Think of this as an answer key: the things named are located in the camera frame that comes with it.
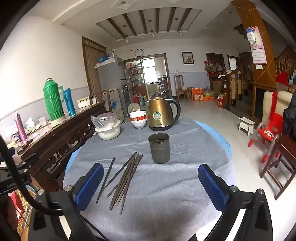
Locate dark wooden sideboard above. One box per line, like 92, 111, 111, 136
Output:
17, 102, 107, 188

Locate red child chair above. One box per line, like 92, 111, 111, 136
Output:
248, 113, 285, 163

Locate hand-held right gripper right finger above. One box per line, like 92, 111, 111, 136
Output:
198, 164, 274, 241

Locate framed wall picture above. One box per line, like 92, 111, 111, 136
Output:
181, 52, 194, 65

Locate black cable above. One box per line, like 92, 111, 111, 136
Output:
0, 134, 66, 217

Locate grey table cloth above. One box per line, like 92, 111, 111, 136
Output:
62, 116, 236, 241

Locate gold electric kettle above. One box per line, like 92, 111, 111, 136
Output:
147, 91, 181, 131

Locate white box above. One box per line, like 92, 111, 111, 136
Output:
77, 97, 91, 108

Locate white bowl with plastic bag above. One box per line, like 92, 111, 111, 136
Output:
95, 120, 121, 141

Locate blue table cover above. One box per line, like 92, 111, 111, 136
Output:
62, 119, 232, 193

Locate pink wall calendar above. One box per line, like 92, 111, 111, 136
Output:
250, 27, 268, 65

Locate patterned tray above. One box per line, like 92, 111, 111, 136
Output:
8, 185, 38, 232

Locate grey metal chopstick holder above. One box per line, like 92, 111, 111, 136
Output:
148, 133, 170, 164

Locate purple bottle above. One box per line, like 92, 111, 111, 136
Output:
14, 113, 28, 142

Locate white bowl red band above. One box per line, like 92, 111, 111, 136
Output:
129, 116, 148, 124

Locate white chest freezer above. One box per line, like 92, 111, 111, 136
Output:
102, 89, 126, 118

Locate brown striped curtain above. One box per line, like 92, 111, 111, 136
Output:
82, 36, 107, 94

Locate cream armchair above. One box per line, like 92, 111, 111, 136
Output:
262, 91, 294, 130

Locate silver refrigerator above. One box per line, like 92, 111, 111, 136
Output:
96, 57, 130, 116

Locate wooden staircase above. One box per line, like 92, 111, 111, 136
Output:
222, 45, 296, 114

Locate glass shelf with bottles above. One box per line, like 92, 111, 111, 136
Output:
124, 59, 147, 99

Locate dark wooden chair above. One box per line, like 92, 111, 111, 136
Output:
89, 89, 113, 112

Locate hanging plastic bags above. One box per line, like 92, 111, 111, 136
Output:
246, 27, 258, 45

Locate small white stool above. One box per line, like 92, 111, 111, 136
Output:
238, 117, 256, 136

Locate brown high-back chair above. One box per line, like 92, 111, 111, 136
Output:
174, 75, 189, 100

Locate blue thermos flask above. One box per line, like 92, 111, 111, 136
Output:
63, 88, 77, 117

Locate dark jacket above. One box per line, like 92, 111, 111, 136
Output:
283, 91, 296, 141

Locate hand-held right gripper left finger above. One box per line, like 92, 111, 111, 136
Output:
30, 163, 104, 241

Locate pile of dark chopsticks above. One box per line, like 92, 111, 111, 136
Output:
96, 152, 144, 215

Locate clear plastic bag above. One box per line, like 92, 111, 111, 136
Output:
91, 113, 121, 129

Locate green thermos flask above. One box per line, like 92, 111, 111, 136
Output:
43, 78, 65, 121

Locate red hanging cloth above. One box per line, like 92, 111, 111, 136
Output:
270, 91, 280, 122

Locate orange cardboard box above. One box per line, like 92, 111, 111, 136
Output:
191, 88, 204, 101

